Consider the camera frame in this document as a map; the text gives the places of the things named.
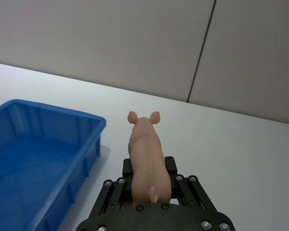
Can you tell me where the pink toy pig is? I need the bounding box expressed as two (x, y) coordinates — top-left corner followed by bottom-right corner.
(127, 111), (172, 205)

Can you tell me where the blue plastic bin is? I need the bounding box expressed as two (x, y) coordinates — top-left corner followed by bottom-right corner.
(0, 99), (107, 231)

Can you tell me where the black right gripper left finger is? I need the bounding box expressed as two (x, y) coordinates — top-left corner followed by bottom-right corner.
(93, 158), (135, 218)

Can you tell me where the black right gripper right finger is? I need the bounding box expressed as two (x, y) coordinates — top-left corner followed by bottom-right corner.
(164, 156), (220, 215)

